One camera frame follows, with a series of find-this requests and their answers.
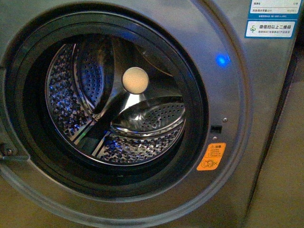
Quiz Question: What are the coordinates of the steel perforated washer drum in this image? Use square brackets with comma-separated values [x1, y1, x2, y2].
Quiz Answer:
[45, 34, 186, 167]

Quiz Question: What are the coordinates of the metal door hinge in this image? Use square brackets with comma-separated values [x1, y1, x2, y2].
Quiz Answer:
[0, 143, 29, 162]

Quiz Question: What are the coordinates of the beige round drum hub cap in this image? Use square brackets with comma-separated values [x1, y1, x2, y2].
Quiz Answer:
[122, 67, 149, 94]

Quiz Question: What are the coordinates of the grey front-load washing machine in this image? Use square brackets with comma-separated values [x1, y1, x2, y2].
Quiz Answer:
[0, 0, 304, 228]

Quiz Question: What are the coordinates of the orange warning sticker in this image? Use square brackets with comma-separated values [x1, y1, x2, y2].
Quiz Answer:
[197, 142, 226, 171]

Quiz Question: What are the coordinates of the blue white energy label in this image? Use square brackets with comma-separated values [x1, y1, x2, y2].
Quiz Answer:
[245, 0, 303, 39]

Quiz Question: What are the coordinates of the black rubber door gasket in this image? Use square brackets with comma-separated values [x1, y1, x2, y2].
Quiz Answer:
[4, 11, 207, 199]

